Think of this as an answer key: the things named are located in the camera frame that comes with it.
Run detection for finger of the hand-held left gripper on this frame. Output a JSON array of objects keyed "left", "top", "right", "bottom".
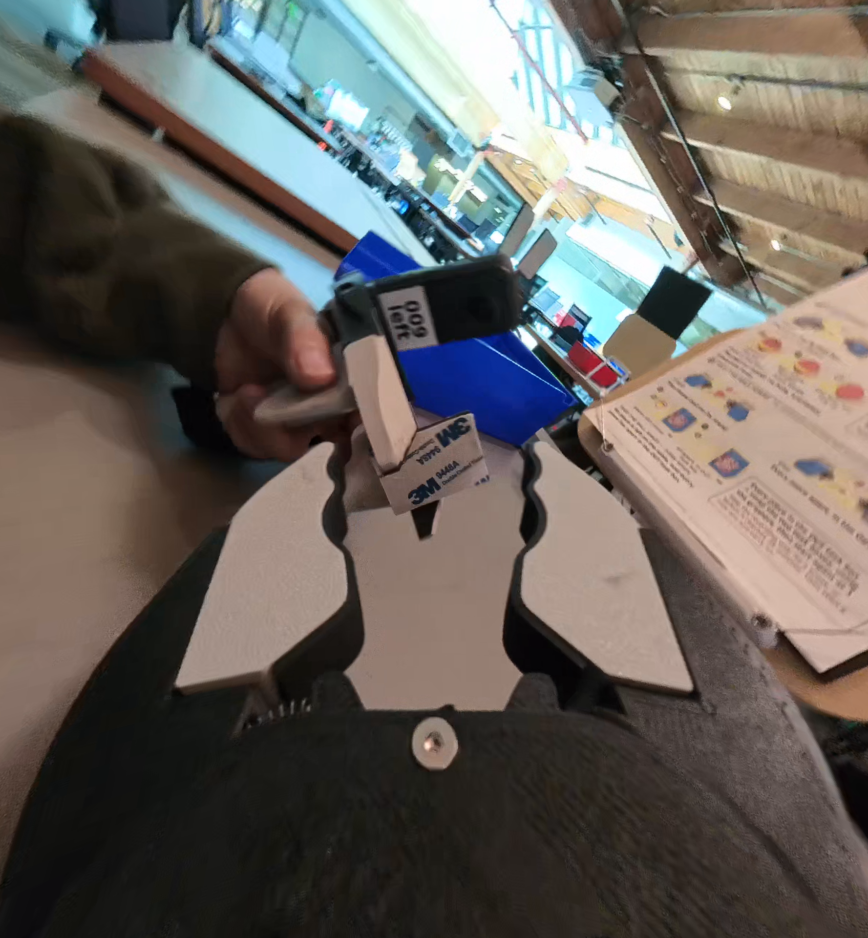
[{"left": 344, "top": 333, "right": 422, "bottom": 475}]

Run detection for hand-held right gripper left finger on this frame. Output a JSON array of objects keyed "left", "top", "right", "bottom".
[{"left": 173, "top": 440, "right": 366, "bottom": 697}]

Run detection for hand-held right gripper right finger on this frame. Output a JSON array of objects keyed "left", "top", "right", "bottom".
[{"left": 503, "top": 440, "right": 699, "bottom": 697}]

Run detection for white double-sided tape piece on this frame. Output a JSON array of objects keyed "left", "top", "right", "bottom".
[{"left": 374, "top": 412, "right": 491, "bottom": 516}]

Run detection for person's left forearm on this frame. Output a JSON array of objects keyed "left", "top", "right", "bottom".
[{"left": 0, "top": 95, "right": 277, "bottom": 385}]

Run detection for person's left hand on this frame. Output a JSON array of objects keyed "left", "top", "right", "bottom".
[{"left": 214, "top": 267, "right": 341, "bottom": 464}]

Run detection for large blue storage bin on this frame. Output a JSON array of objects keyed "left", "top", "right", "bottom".
[{"left": 333, "top": 229, "right": 580, "bottom": 449}]

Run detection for red bin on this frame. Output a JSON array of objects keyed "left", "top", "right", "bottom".
[{"left": 569, "top": 341, "right": 623, "bottom": 391}]

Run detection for black monitor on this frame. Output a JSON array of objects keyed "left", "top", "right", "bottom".
[{"left": 635, "top": 265, "right": 713, "bottom": 341}]

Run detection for printed instruction sheet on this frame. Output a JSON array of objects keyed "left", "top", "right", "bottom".
[{"left": 595, "top": 253, "right": 868, "bottom": 674}]

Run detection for ceiling projector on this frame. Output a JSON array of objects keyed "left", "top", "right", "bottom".
[{"left": 566, "top": 69, "right": 621, "bottom": 111}]

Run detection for wooden display board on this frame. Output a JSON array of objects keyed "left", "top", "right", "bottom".
[{"left": 576, "top": 322, "right": 868, "bottom": 726}]

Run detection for white desk with wooden edge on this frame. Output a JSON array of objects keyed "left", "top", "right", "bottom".
[{"left": 82, "top": 40, "right": 420, "bottom": 254}]

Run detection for black high-back chair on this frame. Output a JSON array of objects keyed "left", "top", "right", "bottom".
[{"left": 104, "top": 0, "right": 186, "bottom": 41}]

